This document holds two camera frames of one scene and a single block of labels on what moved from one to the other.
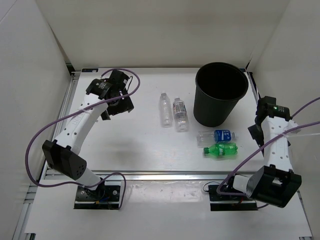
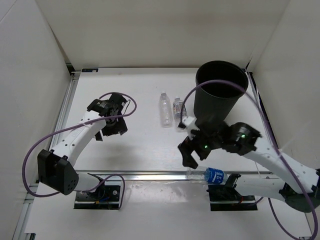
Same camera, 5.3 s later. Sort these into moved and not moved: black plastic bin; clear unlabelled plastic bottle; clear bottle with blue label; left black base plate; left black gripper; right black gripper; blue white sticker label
Moved: right black gripper; left black gripper; clear bottle with blue label
Not moved: clear unlabelled plastic bottle; left black base plate; blue white sticker label; black plastic bin
